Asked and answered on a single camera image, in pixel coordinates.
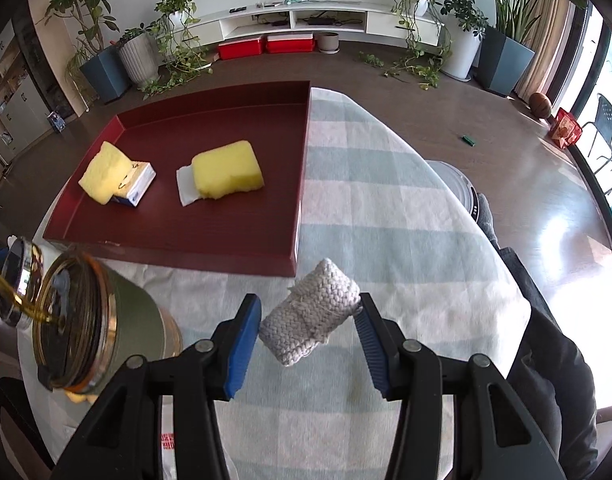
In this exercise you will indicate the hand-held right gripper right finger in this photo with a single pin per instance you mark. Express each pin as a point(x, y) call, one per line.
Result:
point(373, 355)

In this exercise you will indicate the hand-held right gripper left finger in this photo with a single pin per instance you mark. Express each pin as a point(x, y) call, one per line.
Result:
point(240, 355)

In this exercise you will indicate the grey knit cloth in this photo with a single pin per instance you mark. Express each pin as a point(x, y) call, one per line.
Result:
point(311, 310)

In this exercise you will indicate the white sachet with red print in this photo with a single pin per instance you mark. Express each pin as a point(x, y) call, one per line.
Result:
point(166, 460)

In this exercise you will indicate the dark red tray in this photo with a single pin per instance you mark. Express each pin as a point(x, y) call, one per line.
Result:
point(210, 230)

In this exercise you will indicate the white paper napkin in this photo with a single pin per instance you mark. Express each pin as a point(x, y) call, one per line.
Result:
point(188, 187)

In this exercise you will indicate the thick yellow sponge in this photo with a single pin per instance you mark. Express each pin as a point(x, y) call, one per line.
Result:
point(225, 170)

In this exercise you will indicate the blue tissue pack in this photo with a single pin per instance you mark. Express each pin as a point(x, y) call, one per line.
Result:
point(138, 187)

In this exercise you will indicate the thin yellow sponge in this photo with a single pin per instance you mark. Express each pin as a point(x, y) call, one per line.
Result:
point(103, 175)

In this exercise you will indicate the green white checked tablecloth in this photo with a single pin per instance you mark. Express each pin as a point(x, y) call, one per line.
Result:
point(386, 240)

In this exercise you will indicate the green glass tumbler with straw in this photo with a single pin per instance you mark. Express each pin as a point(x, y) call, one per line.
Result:
point(130, 310)

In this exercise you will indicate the person's leg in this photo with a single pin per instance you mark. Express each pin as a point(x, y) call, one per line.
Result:
point(551, 360)

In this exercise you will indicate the white round device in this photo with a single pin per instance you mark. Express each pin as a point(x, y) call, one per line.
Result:
point(451, 185)

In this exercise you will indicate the small green object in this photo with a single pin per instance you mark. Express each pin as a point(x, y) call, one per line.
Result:
point(468, 139)

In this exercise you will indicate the red gift bag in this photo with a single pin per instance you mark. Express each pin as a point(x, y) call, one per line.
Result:
point(566, 130)

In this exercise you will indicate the small blue box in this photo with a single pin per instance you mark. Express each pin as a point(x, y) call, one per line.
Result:
point(55, 122)

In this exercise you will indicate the basketball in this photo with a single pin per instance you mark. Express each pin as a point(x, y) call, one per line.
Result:
point(541, 105)

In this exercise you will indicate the tall plant in blue pot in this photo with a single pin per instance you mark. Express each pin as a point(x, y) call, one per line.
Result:
point(105, 75)

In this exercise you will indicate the plant in white ribbed pot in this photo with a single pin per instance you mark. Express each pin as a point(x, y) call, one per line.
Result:
point(138, 60)

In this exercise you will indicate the bushy plant in white pot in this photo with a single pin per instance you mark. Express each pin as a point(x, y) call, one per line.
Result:
point(461, 55)

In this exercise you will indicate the empty grey plant pot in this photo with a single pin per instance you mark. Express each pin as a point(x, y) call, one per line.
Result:
point(329, 44)

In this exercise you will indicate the large-leaf plant in blue pot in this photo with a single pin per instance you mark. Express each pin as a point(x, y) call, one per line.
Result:
point(506, 65)

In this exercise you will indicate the white television cabinet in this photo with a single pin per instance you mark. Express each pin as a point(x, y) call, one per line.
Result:
point(386, 22)

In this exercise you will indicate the white side cabinet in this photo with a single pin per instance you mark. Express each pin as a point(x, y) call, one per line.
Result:
point(15, 105)

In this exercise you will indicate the black mesh chair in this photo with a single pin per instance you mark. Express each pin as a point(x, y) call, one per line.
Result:
point(606, 110)

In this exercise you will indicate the black set-top box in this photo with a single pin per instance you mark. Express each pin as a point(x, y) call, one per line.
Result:
point(322, 20)

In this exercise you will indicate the trailing pothos plant on stand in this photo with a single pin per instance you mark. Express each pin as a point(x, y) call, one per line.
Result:
point(178, 15)

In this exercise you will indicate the beige curtain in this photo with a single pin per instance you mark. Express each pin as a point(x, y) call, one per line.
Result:
point(556, 60)

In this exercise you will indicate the trailing pothos in white pot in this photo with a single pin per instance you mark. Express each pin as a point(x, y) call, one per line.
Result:
point(418, 5)

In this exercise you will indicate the black sliding door frame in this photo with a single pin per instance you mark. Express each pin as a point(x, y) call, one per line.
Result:
point(581, 60)

